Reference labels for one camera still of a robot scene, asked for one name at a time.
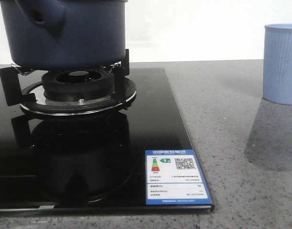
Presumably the light blue ribbed cup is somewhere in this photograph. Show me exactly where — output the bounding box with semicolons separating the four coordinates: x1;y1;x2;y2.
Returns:
263;23;292;105

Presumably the dark blue cooking pot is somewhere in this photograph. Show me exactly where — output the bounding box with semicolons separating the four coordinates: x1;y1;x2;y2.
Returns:
0;0;125;70

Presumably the right black pan support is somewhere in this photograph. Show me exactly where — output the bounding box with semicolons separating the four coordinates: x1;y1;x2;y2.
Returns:
0;50;136;117

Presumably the blue energy efficiency label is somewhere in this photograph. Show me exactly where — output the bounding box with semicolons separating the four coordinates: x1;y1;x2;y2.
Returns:
145;149;214;207

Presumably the black glass gas stove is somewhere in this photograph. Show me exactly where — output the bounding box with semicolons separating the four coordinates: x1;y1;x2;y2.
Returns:
0;67;214;214

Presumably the right black gas burner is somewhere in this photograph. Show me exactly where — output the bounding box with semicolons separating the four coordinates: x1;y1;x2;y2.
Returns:
41;68;114;102

